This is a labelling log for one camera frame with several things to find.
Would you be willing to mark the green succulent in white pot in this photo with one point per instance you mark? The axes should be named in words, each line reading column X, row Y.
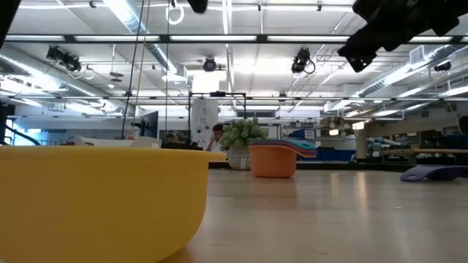
column 241, row 135

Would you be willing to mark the black equipment stand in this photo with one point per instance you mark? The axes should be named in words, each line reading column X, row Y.
column 5, row 124

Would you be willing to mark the black ceiling dome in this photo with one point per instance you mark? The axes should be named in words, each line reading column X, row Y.
column 443, row 66

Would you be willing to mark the round black ceiling camera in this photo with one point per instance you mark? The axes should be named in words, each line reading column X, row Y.
column 209, row 64

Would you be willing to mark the wooden workbench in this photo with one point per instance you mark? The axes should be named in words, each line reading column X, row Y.
column 438, row 150

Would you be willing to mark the purple-blue measuring cup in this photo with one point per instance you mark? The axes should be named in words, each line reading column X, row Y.
column 435, row 172

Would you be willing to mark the teal measuring cup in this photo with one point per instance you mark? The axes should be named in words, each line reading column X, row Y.
column 300, row 145

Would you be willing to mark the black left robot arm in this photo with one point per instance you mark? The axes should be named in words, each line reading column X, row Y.
column 5, row 14

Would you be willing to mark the yellow measuring cup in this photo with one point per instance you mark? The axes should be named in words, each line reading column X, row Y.
column 102, row 204

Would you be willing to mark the white air vent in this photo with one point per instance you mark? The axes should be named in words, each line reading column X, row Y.
column 417, row 55

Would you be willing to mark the orange measuring cup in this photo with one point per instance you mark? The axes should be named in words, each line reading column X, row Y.
column 272, row 164

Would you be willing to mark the white pillar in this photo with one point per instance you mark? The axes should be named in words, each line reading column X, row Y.
column 203, row 120

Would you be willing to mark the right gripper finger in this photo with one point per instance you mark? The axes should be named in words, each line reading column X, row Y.
column 360, row 47
column 360, row 65

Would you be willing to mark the black overhead light beam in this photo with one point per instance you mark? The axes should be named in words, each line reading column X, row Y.
column 261, row 37

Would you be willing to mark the black monitor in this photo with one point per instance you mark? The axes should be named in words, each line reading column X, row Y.
column 151, row 124

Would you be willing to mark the white plastic basket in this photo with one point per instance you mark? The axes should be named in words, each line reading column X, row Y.
column 109, row 141

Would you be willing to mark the blue shelf bin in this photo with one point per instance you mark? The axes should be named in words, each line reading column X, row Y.
column 301, row 134

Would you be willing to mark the person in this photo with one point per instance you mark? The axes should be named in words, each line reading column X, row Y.
column 217, row 131

